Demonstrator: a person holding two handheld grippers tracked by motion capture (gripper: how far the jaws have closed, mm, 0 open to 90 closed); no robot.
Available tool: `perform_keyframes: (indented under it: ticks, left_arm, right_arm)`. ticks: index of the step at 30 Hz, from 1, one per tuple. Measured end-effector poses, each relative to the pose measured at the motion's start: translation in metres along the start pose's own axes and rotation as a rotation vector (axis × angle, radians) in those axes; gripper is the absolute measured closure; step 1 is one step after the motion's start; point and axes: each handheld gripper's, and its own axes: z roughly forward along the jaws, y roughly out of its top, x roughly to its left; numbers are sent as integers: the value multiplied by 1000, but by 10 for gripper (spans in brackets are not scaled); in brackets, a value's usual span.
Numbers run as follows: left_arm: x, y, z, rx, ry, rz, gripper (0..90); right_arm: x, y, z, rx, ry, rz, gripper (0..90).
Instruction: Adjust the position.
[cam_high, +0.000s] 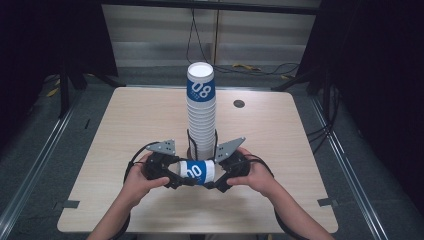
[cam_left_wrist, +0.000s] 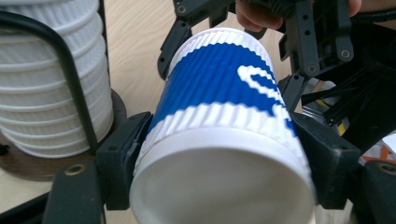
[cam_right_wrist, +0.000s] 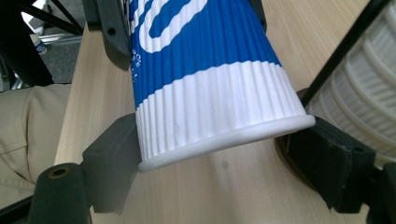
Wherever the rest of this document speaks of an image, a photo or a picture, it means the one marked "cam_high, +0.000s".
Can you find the yellow tape piece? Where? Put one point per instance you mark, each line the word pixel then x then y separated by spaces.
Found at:
pixel 52 92
pixel 246 67

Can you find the black metal stand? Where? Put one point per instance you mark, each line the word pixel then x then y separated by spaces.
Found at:
pixel 296 80
pixel 64 93

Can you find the stack of white cups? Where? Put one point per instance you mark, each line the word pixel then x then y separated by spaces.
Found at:
pixel 201 116

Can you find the person's left hand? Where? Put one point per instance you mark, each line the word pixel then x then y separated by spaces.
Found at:
pixel 136 190

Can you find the grey tape strip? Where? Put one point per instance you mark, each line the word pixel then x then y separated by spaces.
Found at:
pixel 68 204
pixel 327 202

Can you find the person's right hand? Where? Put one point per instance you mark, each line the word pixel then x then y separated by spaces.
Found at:
pixel 261 181

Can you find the metal floor rail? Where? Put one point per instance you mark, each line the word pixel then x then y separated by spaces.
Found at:
pixel 36 160
pixel 346 163

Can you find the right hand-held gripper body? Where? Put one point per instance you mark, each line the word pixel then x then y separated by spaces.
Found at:
pixel 238 165

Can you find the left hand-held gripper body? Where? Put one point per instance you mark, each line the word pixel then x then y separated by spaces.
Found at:
pixel 158 165

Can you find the dark curtain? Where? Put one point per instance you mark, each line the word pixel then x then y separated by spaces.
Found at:
pixel 376 83
pixel 40 50

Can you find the blue label paper cup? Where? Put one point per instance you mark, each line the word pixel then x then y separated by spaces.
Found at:
pixel 208 171

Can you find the round dark table grommet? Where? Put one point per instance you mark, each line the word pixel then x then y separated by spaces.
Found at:
pixel 239 103

